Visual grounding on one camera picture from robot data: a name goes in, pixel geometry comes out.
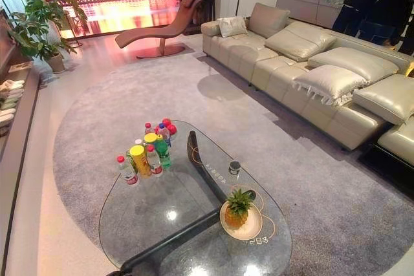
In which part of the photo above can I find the cream leather sofa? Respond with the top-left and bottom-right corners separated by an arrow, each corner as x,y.
200,17 -> 414,169

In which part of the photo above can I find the green soda bottle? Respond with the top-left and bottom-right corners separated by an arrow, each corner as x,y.
155,139 -> 171,170

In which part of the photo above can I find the tall potted plant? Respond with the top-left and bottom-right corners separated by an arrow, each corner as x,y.
48,0 -> 89,47

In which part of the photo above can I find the white round plate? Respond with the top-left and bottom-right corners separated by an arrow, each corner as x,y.
219,199 -> 265,241

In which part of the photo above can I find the beige square cushion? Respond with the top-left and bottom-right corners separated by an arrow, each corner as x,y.
246,2 -> 291,39

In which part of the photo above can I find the black table base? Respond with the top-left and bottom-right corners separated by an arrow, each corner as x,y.
109,131 -> 257,276

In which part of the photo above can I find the small pineapple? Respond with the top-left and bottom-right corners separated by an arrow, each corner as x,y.
224,187 -> 255,229

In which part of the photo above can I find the grey oval rug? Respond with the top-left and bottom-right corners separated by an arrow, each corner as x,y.
52,41 -> 414,276

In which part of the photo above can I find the low wooden wall bench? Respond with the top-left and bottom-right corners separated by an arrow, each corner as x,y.
0,61 -> 41,238

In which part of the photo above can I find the large potted monstera plant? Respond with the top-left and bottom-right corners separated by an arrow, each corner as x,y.
6,0 -> 78,74

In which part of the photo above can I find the fringed cream cushion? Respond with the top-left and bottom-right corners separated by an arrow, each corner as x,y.
292,64 -> 371,107

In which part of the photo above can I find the grey sideboard cabinet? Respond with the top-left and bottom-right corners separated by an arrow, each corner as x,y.
276,0 -> 352,30

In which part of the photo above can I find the person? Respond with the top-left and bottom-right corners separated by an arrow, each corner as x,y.
331,0 -> 404,39
362,0 -> 414,54

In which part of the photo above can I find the patterned white cushion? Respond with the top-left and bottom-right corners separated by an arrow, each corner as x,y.
217,16 -> 249,38

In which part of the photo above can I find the brown chaise lounge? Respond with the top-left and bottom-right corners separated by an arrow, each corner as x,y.
115,0 -> 204,59

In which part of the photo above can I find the glass coffee table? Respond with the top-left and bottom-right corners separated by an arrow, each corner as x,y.
98,120 -> 294,276

